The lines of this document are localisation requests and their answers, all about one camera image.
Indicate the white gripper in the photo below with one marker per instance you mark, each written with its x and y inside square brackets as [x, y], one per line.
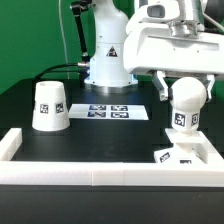
[150, 47]

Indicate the white lamp bulb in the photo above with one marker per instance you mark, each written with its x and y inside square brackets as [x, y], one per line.
[188, 97]

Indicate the white lamp base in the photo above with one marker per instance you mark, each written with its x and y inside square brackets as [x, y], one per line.
[182, 150]

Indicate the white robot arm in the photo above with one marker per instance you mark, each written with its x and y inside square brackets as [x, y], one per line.
[107, 71]

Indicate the white lamp shade cone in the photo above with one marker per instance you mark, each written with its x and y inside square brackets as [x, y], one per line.
[50, 110]

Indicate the white U-shaped fence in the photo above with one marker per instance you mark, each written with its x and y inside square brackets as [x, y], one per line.
[209, 174]

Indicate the white marker sheet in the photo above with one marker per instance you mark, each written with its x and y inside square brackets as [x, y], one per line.
[108, 112]

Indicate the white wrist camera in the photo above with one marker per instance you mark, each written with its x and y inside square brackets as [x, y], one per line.
[156, 11]

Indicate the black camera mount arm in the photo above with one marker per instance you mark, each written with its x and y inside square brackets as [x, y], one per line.
[77, 7]

